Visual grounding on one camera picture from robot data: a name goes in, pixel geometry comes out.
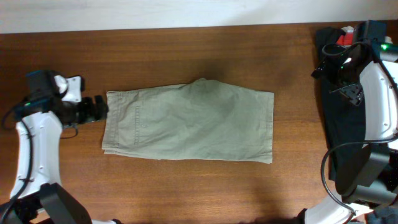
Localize khaki shorts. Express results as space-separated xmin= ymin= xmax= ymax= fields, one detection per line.
xmin=102 ymin=78 xmax=274 ymax=164

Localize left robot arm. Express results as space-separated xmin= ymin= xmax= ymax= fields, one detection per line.
xmin=1 ymin=70 xmax=108 ymax=223

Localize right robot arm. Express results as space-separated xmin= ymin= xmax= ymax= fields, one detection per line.
xmin=294 ymin=20 xmax=397 ymax=223

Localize black garment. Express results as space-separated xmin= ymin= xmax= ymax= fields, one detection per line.
xmin=315 ymin=27 xmax=366 ymax=180

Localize red and white garment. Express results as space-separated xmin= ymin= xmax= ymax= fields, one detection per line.
xmin=335 ymin=22 xmax=394 ymax=49

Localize blue jeans garment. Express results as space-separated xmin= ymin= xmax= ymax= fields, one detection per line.
xmin=365 ymin=207 xmax=398 ymax=224

